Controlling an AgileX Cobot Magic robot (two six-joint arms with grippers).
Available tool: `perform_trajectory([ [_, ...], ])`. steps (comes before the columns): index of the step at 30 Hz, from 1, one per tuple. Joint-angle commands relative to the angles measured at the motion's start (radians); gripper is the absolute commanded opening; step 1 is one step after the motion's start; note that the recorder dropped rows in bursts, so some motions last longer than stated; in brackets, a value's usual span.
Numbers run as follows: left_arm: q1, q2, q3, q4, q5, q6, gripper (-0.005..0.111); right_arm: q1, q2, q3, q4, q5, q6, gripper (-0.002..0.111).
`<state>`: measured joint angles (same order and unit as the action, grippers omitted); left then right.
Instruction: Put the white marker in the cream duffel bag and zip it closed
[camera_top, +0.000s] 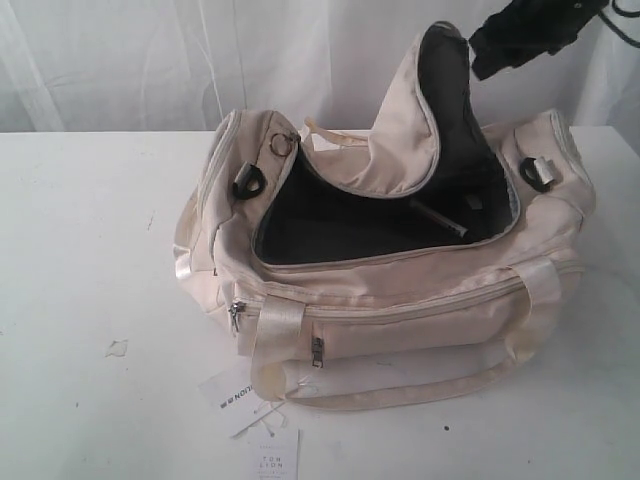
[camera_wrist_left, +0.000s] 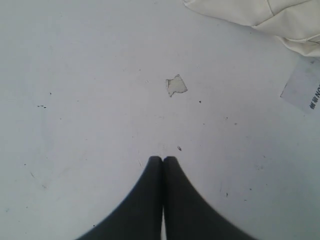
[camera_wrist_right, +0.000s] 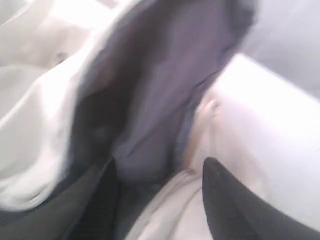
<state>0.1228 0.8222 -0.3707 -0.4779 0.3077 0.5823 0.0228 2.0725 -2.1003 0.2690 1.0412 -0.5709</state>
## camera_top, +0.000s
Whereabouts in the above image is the beige fabric duffel bag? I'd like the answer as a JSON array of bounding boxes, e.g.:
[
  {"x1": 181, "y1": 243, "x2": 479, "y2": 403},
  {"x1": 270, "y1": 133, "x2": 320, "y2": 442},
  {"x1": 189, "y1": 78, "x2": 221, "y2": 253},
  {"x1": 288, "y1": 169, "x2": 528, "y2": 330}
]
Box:
[{"x1": 173, "y1": 22, "x2": 596, "y2": 411}]

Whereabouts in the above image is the clear plastic scrap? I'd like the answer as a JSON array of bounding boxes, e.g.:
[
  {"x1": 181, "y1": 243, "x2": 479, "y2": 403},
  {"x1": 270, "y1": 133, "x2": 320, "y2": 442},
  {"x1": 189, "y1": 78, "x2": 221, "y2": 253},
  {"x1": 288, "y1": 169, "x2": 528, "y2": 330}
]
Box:
[{"x1": 104, "y1": 339, "x2": 128, "y2": 358}]

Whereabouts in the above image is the white marker with black cap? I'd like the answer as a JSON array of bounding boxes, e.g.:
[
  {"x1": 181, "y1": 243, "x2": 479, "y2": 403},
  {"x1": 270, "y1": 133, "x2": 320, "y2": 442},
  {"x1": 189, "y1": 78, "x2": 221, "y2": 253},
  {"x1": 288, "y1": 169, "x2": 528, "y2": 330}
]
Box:
[{"x1": 409, "y1": 198, "x2": 468, "y2": 238}]

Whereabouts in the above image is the white brand hang tag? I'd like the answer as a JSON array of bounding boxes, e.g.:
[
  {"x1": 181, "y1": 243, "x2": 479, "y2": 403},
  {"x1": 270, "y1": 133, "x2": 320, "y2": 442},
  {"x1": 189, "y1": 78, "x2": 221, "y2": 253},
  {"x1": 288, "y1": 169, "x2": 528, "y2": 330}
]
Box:
[{"x1": 198, "y1": 369, "x2": 256, "y2": 411}]

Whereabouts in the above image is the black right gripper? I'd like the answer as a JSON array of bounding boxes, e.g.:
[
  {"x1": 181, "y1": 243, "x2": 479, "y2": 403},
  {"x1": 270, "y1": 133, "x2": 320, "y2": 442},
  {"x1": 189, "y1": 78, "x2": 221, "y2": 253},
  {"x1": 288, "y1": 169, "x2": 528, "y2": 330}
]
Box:
[{"x1": 469, "y1": 0, "x2": 608, "y2": 80}]

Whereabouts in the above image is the white square hang tag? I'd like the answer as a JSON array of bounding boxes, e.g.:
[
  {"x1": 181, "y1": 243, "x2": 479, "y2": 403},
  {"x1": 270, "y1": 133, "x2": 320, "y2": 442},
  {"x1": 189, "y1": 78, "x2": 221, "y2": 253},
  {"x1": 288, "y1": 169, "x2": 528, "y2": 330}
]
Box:
[{"x1": 231, "y1": 420, "x2": 300, "y2": 480}]

